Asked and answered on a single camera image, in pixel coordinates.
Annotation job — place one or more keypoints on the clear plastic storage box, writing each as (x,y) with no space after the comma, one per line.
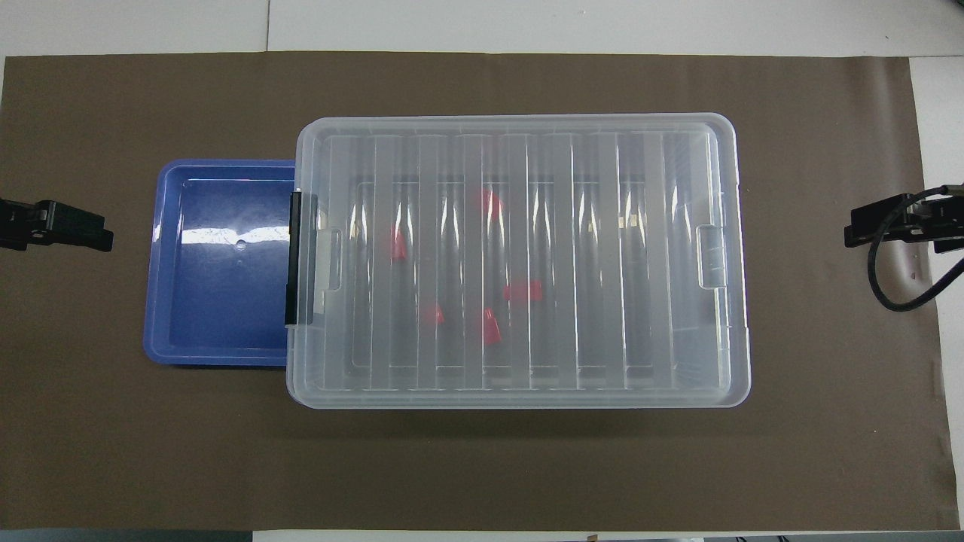
(295,376)

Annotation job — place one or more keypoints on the red block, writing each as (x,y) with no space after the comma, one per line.
(523,291)
(432,315)
(398,245)
(491,327)
(488,202)

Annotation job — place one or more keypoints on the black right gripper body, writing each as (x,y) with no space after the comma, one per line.
(945,222)

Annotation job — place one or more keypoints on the brown table mat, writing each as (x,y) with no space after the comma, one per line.
(482,467)

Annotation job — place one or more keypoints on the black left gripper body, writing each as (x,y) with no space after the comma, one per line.
(41,224)

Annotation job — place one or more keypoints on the black box latch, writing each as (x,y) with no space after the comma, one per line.
(294,256)

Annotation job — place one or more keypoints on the clear ribbed box lid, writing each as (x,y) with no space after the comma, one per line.
(602,150)

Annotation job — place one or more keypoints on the blue plastic tray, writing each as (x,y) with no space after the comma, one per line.
(218,301)

